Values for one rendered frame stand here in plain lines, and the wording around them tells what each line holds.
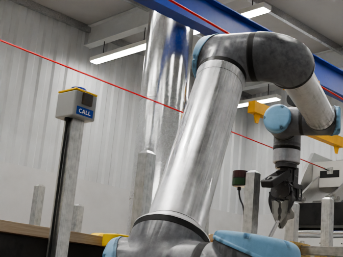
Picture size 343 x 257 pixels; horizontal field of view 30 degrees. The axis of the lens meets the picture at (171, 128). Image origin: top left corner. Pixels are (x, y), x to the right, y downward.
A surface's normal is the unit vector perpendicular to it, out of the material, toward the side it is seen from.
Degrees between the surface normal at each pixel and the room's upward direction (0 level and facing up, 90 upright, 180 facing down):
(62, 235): 90
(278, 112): 90
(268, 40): 71
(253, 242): 85
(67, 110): 90
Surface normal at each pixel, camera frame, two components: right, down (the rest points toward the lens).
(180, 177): -0.14, -0.69
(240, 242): -0.45, -0.34
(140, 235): -0.55, -0.66
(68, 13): -0.09, 0.97
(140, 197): -0.66, -0.24
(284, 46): 0.33, -0.37
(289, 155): 0.04, -0.24
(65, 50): 0.70, -0.11
